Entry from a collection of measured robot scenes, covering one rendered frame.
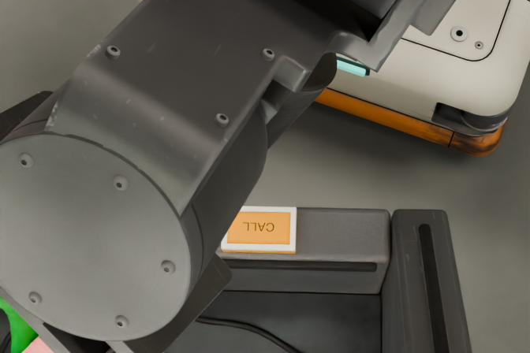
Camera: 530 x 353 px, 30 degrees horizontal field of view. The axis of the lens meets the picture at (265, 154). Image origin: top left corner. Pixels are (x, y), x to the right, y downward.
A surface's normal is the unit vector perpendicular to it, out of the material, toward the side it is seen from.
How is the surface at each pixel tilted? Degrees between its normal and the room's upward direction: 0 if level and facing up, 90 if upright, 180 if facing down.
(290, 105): 85
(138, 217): 49
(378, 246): 0
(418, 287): 43
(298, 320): 0
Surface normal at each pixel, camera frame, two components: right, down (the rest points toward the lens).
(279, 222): -0.05, -0.30
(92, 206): -0.30, 0.48
